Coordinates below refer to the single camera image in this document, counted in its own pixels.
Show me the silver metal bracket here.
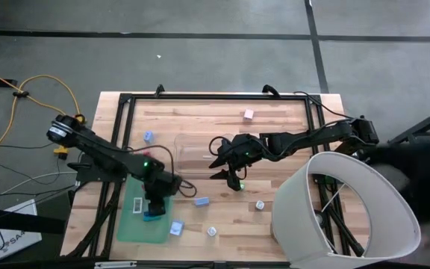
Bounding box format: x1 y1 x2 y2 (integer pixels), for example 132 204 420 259
94 261 138 269

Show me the black side table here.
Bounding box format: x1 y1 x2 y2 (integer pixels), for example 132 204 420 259
386 100 430 146

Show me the black left camera cable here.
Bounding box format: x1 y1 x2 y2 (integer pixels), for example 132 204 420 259
127 144 198 199

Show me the white lamp shade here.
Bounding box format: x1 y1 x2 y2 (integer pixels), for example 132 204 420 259
270 150 423 269

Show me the black aluminium table frame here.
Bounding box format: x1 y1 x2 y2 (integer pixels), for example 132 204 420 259
60 92 367 261

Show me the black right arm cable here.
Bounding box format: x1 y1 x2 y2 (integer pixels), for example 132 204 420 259
293 90 355 121

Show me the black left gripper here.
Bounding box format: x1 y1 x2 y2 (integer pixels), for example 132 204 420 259
143 174 184 217

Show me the teal translucent plastic tray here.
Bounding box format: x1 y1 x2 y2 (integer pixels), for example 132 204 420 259
116 174 175 244

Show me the flat light blue charger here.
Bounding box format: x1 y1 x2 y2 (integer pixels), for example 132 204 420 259
169 220 185 237

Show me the clear plastic bin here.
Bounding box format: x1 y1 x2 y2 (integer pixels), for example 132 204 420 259
172 132 240 181

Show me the yellow extension cable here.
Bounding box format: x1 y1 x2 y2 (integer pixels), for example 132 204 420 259
0 63 88 171

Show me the black camera cable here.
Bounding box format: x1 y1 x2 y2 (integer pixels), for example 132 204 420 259
127 144 198 199
208 134 234 157

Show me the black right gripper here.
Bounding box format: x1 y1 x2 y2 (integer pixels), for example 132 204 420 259
208 133 264 192

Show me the black right camera cable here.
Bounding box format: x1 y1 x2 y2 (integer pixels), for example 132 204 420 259
208 134 234 157

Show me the white printed box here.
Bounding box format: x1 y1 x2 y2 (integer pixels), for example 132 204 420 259
0 199 43 262

